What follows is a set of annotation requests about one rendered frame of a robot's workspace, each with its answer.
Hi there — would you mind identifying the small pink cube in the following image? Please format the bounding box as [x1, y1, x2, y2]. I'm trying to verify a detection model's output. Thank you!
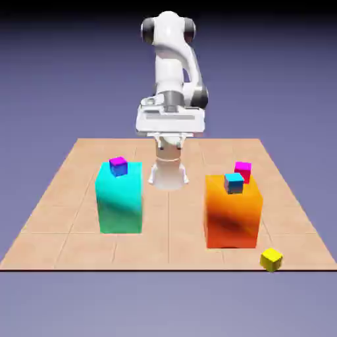
[234, 161, 253, 184]

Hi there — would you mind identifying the small light blue cube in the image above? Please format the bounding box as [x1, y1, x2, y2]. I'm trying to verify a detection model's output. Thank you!
[224, 172, 245, 195]

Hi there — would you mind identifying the small purple cube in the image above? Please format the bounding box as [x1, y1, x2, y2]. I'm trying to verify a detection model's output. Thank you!
[109, 156, 129, 178]

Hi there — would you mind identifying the large cyan box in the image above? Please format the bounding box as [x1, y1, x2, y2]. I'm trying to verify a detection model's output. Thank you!
[94, 161, 143, 234]

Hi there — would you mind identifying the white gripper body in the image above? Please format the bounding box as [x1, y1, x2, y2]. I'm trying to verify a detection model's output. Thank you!
[135, 104, 206, 138]

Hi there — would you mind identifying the large orange box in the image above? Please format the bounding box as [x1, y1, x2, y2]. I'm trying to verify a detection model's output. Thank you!
[204, 174, 265, 249]

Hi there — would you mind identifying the small yellow cube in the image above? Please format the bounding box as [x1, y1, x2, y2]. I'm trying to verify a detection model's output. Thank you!
[259, 247, 284, 272]

